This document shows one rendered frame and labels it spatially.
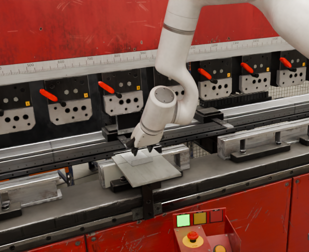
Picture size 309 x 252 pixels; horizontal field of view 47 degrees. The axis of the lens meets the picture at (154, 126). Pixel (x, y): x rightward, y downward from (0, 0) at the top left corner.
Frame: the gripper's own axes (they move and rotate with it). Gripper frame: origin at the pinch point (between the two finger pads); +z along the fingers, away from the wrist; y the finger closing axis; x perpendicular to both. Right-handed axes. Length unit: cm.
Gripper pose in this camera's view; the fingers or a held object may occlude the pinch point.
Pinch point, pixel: (142, 148)
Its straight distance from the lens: 130.6
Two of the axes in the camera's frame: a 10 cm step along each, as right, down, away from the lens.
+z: -2.3, 5.6, 8.0
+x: 3.8, 8.1, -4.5
